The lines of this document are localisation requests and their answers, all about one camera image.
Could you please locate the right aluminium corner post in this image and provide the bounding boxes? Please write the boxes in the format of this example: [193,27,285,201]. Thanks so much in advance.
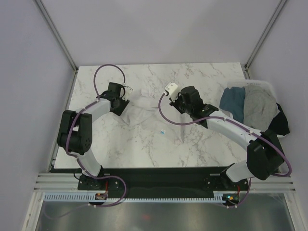
[244,0,288,70]

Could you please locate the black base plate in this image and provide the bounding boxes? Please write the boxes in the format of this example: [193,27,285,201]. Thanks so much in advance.
[73,166,251,199]

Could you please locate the white t shirt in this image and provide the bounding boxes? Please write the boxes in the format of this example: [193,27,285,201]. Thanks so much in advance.
[120,89,184,145]

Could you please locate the left aluminium corner post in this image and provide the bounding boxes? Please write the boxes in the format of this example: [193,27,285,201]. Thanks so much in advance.
[33,0,78,73]

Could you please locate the grey t shirt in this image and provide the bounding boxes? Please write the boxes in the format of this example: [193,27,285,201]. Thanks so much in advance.
[244,85,279,131]

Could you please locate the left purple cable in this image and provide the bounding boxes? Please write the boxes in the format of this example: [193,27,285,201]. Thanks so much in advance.
[64,64,128,208]

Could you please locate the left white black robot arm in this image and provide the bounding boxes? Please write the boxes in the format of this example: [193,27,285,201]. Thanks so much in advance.
[57,82,133,189]

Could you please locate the blue t shirt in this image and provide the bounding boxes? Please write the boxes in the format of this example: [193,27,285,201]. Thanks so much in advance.
[219,87,245,123]

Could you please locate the white slotted cable duct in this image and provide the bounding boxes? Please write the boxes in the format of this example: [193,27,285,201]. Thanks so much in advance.
[43,192,239,204]

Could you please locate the aluminium corner post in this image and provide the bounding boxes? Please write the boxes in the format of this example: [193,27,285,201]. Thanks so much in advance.
[33,0,78,73]
[244,0,288,70]

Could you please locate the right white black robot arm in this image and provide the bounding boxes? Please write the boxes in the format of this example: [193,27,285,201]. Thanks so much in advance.
[165,83,284,190]

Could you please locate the white laundry basket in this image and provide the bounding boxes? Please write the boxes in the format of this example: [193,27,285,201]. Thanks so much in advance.
[220,80,290,137]

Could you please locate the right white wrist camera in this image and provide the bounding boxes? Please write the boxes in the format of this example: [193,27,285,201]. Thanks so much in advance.
[164,82,180,102]

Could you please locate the black t shirt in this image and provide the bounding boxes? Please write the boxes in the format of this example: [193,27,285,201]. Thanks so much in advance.
[269,103,290,137]

